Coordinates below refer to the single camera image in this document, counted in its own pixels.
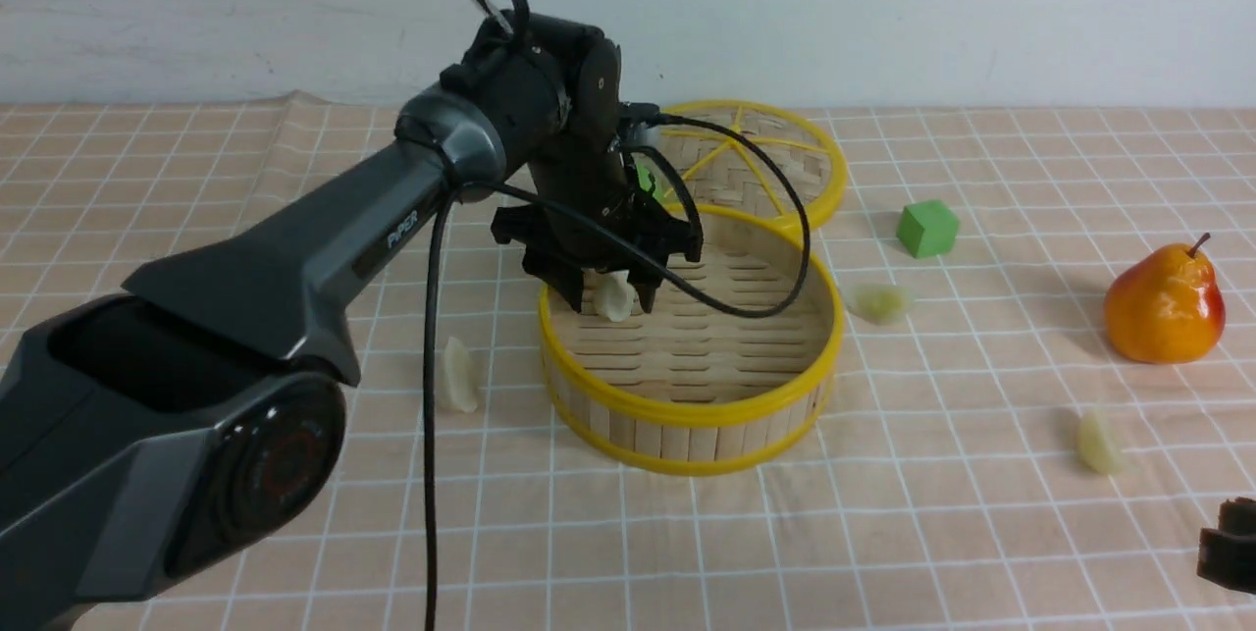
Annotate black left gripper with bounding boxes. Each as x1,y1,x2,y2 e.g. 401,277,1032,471
491,103,705,314

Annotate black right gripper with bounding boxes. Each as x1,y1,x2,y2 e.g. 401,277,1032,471
1197,498,1255,596

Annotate white dumpling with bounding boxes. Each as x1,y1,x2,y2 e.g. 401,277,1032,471
592,270,637,323
437,336,484,414

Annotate pale green dumpling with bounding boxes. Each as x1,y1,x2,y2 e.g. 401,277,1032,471
1074,407,1127,476

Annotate green translucent dumpling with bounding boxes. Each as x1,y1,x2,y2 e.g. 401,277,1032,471
845,284,916,326

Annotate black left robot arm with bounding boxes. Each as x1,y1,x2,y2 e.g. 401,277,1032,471
1,11,703,630

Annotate bamboo steamer tray yellow rim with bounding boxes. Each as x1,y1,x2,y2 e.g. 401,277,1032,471
538,256,845,476

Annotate bamboo steamer lid yellow rim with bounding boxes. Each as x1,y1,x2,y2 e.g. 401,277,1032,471
648,99,848,238

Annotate green watermelon ball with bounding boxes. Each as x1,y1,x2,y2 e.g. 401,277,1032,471
634,163,658,196

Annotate orange yellow pear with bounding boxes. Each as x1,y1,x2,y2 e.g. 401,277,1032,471
1103,233,1228,365

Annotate beige grid tablecloth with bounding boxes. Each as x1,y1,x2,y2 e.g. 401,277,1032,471
1,96,1255,630

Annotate green cube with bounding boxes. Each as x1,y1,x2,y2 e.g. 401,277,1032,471
896,200,961,259

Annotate black cable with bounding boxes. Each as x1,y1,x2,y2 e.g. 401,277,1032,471
422,0,811,631

